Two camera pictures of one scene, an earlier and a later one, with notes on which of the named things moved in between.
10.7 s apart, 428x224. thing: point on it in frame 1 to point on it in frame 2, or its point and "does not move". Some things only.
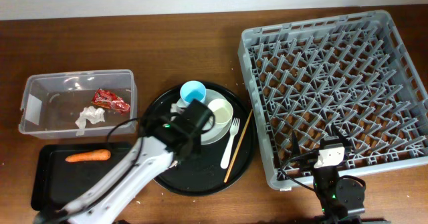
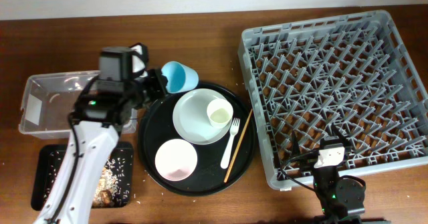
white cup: x=223 y=110 does not move
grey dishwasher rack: x=348 y=79 does not move
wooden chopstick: x=238 y=147 does not move
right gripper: x=295 y=148 does not move
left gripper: x=197 y=151 to x=162 y=81
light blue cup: x=192 y=89 to x=180 y=78
